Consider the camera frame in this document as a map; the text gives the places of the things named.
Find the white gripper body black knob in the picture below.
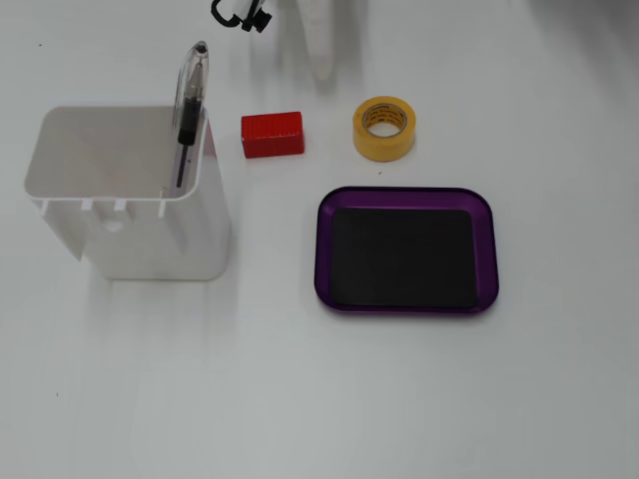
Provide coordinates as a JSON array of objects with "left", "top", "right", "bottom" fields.
[{"left": 229, "top": 0, "right": 275, "bottom": 34}]

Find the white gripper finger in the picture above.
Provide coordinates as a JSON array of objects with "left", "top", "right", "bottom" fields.
[{"left": 298, "top": 0, "right": 334, "bottom": 82}]

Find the yellow masking tape roll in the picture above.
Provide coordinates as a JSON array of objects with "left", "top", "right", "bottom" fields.
[{"left": 352, "top": 96, "right": 416, "bottom": 163}]

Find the red ribbed block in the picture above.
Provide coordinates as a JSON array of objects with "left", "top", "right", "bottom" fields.
[{"left": 241, "top": 111, "right": 307, "bottom": 160}]

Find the clear black ballpoint pen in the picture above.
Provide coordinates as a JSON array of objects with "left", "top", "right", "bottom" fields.
[{"left": 172, "top": 40, "right": 210, "bottom": 190}]

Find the purple metal tray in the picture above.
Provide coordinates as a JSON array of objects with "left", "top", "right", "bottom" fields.
[{"left": 314, "top": 186, "right": 500, "bottom": 318}]

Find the black tray mat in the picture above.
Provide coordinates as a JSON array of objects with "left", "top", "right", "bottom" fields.
[{"left": 330, "top": 207, "right": 480, "bottom": 309}]

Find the white plastic container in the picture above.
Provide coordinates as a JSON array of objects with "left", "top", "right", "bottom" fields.
[{"left": 23, "top": 105, "right": 234, "bottom": 281}]

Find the black cable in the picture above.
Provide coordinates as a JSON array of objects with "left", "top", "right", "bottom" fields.
[{"left": 211, "top": 0, "right": 245, "bottom": 28}]

